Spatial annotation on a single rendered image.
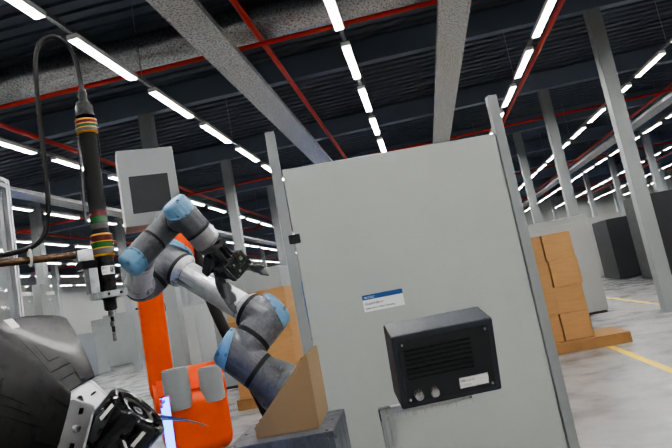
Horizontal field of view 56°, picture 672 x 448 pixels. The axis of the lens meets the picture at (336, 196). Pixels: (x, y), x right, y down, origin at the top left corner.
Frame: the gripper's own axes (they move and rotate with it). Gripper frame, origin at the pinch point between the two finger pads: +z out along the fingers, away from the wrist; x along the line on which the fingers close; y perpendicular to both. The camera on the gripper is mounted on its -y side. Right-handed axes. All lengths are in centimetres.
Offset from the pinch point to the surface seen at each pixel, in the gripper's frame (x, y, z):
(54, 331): -46, 23, -36
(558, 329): 440, -361, 510
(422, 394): -3, 44, 34
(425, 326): 10, 44, 24
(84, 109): -13, 32, -66
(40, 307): 40, -531, 37
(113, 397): -50, 47, -25
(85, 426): -56, 47, -25
